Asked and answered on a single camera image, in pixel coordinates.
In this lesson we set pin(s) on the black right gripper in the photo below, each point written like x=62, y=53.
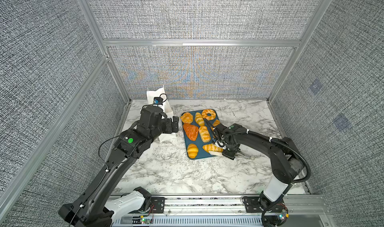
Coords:
x=229, y=155

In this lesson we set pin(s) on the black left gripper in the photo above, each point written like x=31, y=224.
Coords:
x=170, y=129

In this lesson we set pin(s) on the long golden bread roll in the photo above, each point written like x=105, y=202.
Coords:
x=212, y=148

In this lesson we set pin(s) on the small golden croissant bun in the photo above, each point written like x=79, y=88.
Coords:
x=192, y=151

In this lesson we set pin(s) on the white paper bag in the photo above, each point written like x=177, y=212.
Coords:
x=165, y=106

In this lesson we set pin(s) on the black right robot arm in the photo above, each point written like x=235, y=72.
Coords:
x=288, y=165

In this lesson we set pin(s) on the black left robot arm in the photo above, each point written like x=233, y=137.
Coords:
x=92, y=208

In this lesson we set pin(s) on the partly hidden golden bread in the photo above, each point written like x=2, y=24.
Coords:
x=216, y=123

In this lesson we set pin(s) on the striped bread loaf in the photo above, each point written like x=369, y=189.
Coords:
x=204, y=134

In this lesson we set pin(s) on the small striped bread roll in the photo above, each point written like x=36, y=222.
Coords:
x=199, y=119

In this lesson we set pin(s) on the round golden bun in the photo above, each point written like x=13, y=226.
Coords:
x=187, y=118

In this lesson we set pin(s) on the orange croissant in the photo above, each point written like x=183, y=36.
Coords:
x=191, y=131

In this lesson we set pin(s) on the teal serving tray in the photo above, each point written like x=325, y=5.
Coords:
x=209, y=124

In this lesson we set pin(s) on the twisted ring bread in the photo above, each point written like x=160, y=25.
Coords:
x=209, y=114

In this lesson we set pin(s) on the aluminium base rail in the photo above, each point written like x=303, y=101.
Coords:
x=228, y=210

